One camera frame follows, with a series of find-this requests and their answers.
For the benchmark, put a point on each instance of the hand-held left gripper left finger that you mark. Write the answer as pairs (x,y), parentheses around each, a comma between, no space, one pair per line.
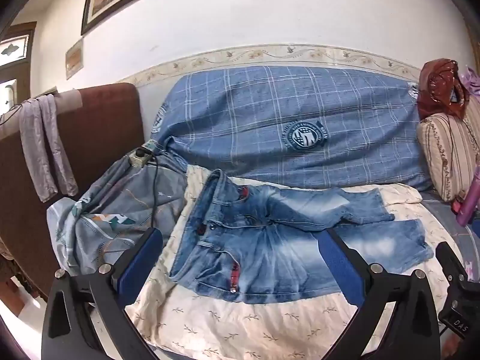
(138,255)

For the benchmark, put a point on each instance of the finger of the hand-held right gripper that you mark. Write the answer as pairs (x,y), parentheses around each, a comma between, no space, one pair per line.
(450,262)

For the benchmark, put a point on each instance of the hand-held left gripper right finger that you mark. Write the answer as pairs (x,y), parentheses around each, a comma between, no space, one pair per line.
(337,262)

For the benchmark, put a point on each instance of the blue denim pants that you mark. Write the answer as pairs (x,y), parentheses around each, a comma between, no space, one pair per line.
(270,255)

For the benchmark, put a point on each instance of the blue patterned bedsheet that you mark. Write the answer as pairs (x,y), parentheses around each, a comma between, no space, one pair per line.
(446,225)

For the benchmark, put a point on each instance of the small pink item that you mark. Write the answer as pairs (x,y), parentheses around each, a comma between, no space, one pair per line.
(456,206)

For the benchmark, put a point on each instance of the grey patterned sheet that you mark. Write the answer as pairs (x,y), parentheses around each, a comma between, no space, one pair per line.
(112,202)

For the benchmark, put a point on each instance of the purple bottle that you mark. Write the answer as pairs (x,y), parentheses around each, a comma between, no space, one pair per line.
(473,202)

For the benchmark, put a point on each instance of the white power strip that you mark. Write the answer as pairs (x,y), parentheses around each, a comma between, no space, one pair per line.
(138,159)

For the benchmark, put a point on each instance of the striped floral pillow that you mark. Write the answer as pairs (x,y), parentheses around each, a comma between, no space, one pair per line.
(446,150)

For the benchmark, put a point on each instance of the cream leaf-print blanket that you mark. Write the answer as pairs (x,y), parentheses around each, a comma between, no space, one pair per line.
(232,326)

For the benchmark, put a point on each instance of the brown armchair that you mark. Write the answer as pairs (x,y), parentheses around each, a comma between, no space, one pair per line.
(101,120)

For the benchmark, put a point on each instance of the grey hanging cloth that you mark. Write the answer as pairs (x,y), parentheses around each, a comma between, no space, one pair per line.
(45,150)

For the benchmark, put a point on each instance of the blue plaid blanket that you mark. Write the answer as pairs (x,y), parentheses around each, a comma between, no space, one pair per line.
(262,120)

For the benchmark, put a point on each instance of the beige armchair cover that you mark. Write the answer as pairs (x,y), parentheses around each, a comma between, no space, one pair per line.
(69,99)

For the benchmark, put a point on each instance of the shiny red-brown bag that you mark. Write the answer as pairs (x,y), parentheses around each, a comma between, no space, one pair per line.
(435,90)

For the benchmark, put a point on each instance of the purple cloth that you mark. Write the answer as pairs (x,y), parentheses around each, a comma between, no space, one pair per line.
(470,80)

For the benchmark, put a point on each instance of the small framed picture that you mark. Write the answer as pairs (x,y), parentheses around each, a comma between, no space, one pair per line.
(74,58)

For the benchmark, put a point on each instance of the wooden door with glass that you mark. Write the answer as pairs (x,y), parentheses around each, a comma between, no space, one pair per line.
(15,48)

